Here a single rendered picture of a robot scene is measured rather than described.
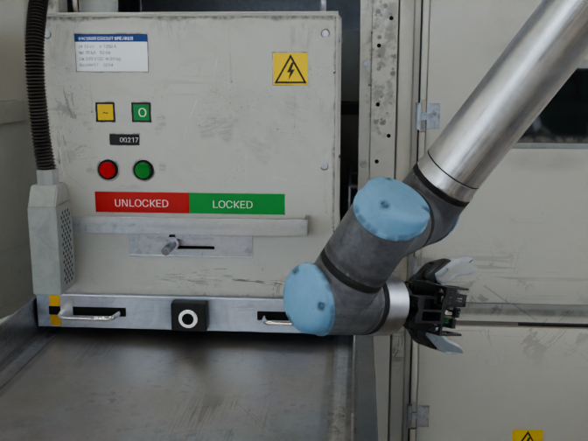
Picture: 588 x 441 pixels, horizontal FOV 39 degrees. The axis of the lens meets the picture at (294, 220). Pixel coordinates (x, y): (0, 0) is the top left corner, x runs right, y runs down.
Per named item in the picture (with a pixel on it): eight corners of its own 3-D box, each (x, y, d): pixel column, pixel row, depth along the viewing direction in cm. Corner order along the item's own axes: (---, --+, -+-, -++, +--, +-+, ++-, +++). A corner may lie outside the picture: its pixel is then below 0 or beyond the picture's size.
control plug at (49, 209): (62, 296, 131) (54, 187, 127) (32, 296, 131) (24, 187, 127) (78, 282, 138) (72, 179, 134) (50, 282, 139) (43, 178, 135)
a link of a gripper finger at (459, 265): (496, 264, 126) (461, 297, 122) (465, 258, 131) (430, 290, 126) (492, 247, 125) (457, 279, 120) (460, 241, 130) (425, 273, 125)
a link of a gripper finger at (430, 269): (456, 277, 127) (423, 309, 122) (447, 276, 128) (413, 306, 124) (449, 252, 125) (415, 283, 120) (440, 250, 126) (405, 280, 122)
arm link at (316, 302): (339, 292, 99) (298, 352, 103) (405, 297, 108) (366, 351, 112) (300, 242, 105) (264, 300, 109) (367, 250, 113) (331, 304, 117)
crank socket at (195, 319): (206, 333, 138) (205, 304, 137) (170, 332, 138) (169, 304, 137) (208, 327, 140) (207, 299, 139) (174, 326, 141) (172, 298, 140)
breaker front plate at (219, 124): (333, 308, 138) (336, 15, 128) (52, 301, 142) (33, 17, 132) (333, 305, 139) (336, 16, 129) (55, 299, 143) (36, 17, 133)
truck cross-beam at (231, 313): (349, 334, 139) (350, 300, 137) (38, 326, 143) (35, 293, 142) (350, 325, 143) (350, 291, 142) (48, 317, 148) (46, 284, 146)
